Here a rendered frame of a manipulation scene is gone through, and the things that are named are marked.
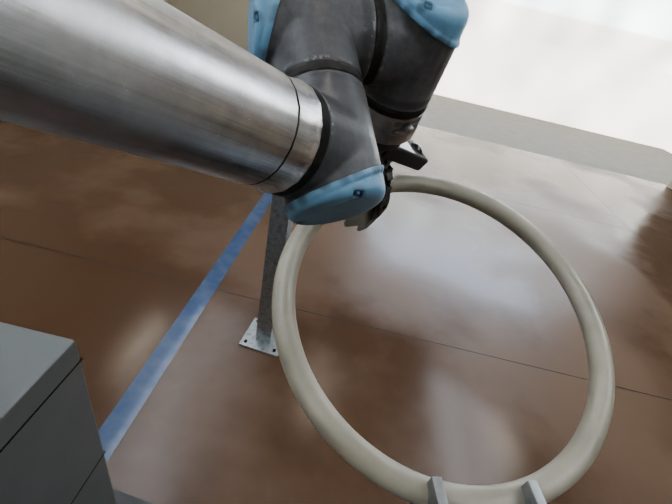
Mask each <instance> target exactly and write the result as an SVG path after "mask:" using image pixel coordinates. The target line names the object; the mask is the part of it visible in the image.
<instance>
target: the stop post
mask: <svg viewBox="0 0 672 504"><path fill-rule="evenodd" d="M285 205H286V204H285V199H284V197H281V196H277V195H273V194H272V201H271V210H270V218H269V227H268V235H267V244H266V253H265V261H264V270H263V278H262V287H261V295H260V304H259V312H258V318H256V317H255V318H254V320H253V322H252V323H251V325H250V326H249V328H248V330H247V331H246V333H245V334H244V336H243V338H242V339H241V341H240V343H239V345H241V346H244V347H247V348H250V349H253V350H256V351H259V352H262V353H265V354H268V355H271V356H274V357H277V356H278V351H277V347H276V343H275V337H274V331H273V323H272V291H273V283H274V277H275V272H276V268H277V265H278V262H279V259H280V256H281V253H282V251H283V248H284V246H285V244H286V242H287V240H288V238H289V237H290V235H291V232H292V225H293V222H292V221H291V220H289V218H288V216H287V213H285V211H284V206H285Z"/></svg>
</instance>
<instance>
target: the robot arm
mask: <svg viewBox="0 0 672 504"><path fill-rule="evenodd" d="M468 19H469V8H468V5H467V2H466V1H465V0H249V15H248V51H246V50H244V49H243V48H241V47H239V46H238V45H236V44H234V43H233V42H231V41H229V40H228V39H226V38H224V37H223V36H221V35H219V34H218V33H216V32H214V31H213V30H211V29H209V28H208V27H206V26H204V25H203V24H201V23H199V22H198V21H196V20H194V19H193V18H191V17H190V16H188V15H186V14H185V13H183V12H181V11H180V10H178V9H176V8H175V7H173V6H171V5H170V4H168V3H166V2H165V1H163V0H0V120H1V121H4V122H8V123H12V124H16V125H20V126H24V127H27V128H31V129H35V130H39V131H43V132H47V133H50V134H54V135H58V136H62V137H66V138H70V139H73V140H77V141H81V142H85V143H89V144H93V145H96V146H100V147H104V148H108V149H112V150H116V151H119V152H123V153H127V154H131V155H135V156H139V157H142V158H146V159H150V160H154V161H158V162H162V163H165V164H169V165H173V166H177V167H181V168H185V169H188V170H192V171H196V172H200V173H204V174H208V175H211V176H215V177H219V178H223V179H227V180H231V181H234V182H238V183H242V184H246V185H250V186H253V187H254V188H256V189H257V190H260V191H262V192H266V193H269V194H273V195H277V196H281V197H284V199H285V204H286V205H285V206H284V211H285V213H287V216H288V218H289V220H291V221H292V222H294V223H295V224H299V225H321V224H328V223H333V222H338V221H342V220H345V221H344V225H345V226H346V227H350V226H358V227H357V231H361V230H364V229H366V228H368V227H369V226H370V225H371V224H372V223H373V222H374V221H375V220H376V219H377V218H378V217H380V215H381V214H382V213H383V212H384V211H385V209H386V208H387V206H388V204H389V200H390V192H391V189H392V186H391V182H392V180H393V168H392V166H391V165H390V163H391V162H395V163H398V164H401V165H403V166H406V167H409V168H412V169H414V170H420V169H421V168H422V167H423V166H424V165H425V164H426V163H427V162H428V159H427V158H426V156H425V155H424V154H423V150H422V148H421V146H420V145H419V144H417V143H416V142H414V141H412V140H410V139H411V138H412V136H413V134H414V133H415V131H416V129H417V127H418V124H419V122H420V120H421V118H422V116H423V114H424V112H425V110H426V108H427V106H428V104H429V102H430V100H431V98H432V96H433V94H434V92H435V90H436V88H437V86H438V84H439V82H440V80H441V78H442V76H443V73H444V71H445V69H446V67H447V65H448V63H449V61H450V59H451V57H452V55H453V53H454V51H455V49H456V48H458V47H459V45H460V38H461V36H462V34H463V32H464V29H465V27H466V25H467V22H468Z"/></svg>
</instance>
